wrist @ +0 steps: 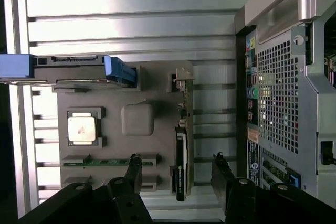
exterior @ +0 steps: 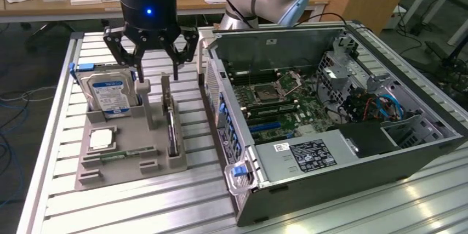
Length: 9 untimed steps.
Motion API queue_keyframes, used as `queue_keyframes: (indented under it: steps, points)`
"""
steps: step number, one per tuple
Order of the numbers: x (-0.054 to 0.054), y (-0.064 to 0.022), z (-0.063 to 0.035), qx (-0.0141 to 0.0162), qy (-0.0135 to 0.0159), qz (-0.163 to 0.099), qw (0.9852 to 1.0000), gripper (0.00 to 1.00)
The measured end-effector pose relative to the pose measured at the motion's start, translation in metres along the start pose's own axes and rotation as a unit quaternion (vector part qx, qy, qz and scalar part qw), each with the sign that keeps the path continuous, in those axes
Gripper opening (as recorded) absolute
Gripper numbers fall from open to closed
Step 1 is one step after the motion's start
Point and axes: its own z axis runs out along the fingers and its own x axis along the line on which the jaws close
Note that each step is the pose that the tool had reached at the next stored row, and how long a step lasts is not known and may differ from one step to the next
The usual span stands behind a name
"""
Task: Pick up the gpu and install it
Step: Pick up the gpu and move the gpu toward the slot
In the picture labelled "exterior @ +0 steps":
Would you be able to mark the graphics card with metal bracket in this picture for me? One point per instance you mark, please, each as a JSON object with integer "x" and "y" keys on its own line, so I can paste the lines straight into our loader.
{"x": 172, "y": 130}

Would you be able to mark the blue expansion slot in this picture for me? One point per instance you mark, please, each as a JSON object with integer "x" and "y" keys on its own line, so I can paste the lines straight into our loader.
{"x": 264, "y": 127}

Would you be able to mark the green motherboard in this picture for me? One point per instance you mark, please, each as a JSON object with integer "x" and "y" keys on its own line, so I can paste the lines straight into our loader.
{"x": 292, "y": 113}

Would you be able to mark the installed RAM stick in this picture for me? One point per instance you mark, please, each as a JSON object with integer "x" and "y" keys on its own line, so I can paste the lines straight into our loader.
{"x": 272, "y": 110}

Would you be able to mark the blue case latch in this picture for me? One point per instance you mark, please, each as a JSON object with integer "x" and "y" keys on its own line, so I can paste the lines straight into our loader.
{"x": 237, "y": 170}

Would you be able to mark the green RAM stick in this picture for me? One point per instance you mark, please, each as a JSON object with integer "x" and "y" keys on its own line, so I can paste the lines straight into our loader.
{"x": 120, "y": 155}

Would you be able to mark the silver disk bay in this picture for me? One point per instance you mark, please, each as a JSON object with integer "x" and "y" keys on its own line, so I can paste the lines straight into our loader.
{"x": 336, "y": 80}

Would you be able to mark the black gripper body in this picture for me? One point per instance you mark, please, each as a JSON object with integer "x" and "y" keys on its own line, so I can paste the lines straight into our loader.
{"x": 148, "y": 4}

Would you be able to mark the metal socket cover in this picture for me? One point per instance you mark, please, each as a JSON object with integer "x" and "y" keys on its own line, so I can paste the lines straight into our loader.
{"x": 291, "y": 82}

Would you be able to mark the silver CPU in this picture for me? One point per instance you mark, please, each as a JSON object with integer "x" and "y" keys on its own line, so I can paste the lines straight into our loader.
{"x": 101, "y": 138}

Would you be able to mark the grey power supply unit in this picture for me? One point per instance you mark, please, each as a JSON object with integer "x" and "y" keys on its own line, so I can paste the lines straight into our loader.
{"x": 303, "y": 157}

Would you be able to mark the hard disk with blue bracket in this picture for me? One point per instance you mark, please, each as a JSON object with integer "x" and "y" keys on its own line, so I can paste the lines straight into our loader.
{"x": 105, "y": 94}

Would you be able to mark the open black PC case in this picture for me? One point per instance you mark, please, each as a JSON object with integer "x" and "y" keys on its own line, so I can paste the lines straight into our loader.
{"x": 328, "y": 173}

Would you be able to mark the grey parts rack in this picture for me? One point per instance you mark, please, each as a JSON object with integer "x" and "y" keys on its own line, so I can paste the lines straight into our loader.
{"x": 124, "y": 173}

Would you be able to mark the grey drive cage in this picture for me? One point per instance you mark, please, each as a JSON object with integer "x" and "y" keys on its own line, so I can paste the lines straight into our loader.
{"x": 413, "y": 130}

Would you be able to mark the CPU socket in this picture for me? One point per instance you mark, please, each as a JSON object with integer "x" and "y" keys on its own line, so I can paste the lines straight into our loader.
{"x": 265, "y": 92}

